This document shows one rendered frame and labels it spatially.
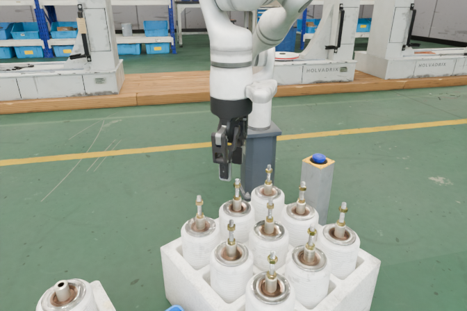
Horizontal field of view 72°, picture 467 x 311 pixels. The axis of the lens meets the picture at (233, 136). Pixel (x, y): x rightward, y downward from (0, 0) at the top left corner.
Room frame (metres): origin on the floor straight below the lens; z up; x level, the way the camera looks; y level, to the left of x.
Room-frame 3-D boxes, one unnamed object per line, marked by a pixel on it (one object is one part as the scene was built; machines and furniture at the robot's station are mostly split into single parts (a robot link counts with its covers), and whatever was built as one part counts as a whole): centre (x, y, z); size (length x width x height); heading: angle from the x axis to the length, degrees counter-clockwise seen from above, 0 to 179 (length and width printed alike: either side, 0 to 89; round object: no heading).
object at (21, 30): (4.96, 3.01, 0.36); 0.50 x 0.38 x 0.21; 11
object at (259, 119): (1.19, -0.10, 0.39); 0.09 x 0.09 x 0.17; 12
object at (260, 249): (0.62, -0.09, 0.16); 0.10 x 0.10 x 0.18
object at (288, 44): (5.42, -0.74, 0.19); 0.50 x 0.41 x 0.37; 17
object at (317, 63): (3.07, -0.65, 0.45); 0.82 x 0.57 x 0.74; 102
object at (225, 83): (0.54, -0.01, 0.64); 0.11 x 0.09 x 0.06; 71
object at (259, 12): (6.47, -0.59, 0.35); 0.59 x 0.47 x 0.69; 12
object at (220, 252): (0.54, 0.00, 0.25); 0.08 x 0.08 x 0.01
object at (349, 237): (0.60, -0.25, 0.25); 0.08 x 0.08 x 0.01
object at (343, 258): (0.60, -0.25, 0.16); 0.10 x 0.10 x 0.18
